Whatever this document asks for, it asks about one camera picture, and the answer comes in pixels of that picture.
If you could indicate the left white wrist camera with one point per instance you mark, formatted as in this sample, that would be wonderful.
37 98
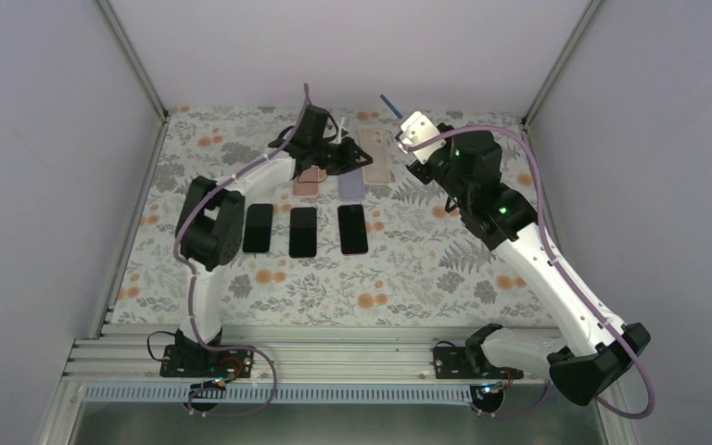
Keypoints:
341 128

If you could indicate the floral table mat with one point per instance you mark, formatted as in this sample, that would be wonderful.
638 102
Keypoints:
422 268

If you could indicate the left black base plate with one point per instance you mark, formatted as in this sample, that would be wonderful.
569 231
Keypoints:
195 362

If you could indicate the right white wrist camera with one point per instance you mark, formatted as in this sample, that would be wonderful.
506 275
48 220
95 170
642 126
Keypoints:
416 130

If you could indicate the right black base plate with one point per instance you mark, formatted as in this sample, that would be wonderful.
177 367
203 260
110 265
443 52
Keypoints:
451 362

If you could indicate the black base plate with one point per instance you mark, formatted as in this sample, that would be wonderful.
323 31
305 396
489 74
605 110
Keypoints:
451 362
195 362

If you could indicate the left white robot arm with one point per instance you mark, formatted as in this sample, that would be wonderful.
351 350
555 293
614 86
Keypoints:
211 225

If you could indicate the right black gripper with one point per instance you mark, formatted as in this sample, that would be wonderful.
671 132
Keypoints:
417 172

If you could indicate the black phone from pink case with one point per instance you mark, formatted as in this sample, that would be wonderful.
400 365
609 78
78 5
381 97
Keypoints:
303 233

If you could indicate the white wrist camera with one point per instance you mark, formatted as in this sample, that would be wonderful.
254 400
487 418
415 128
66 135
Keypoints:
416 130
341 128

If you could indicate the beige phone case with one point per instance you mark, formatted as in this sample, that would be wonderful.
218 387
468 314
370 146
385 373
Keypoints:
374 143

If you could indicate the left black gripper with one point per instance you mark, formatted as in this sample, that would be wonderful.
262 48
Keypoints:
348 162

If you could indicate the lilac phone case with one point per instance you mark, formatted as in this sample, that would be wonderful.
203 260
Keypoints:
351 186

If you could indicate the aluminium rail frame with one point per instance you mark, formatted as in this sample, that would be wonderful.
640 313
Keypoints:
530 414

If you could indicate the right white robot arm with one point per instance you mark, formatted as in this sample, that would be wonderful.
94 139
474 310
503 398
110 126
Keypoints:
595 347

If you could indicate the grey slotted cable duct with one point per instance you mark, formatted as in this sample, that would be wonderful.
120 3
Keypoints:
284 393

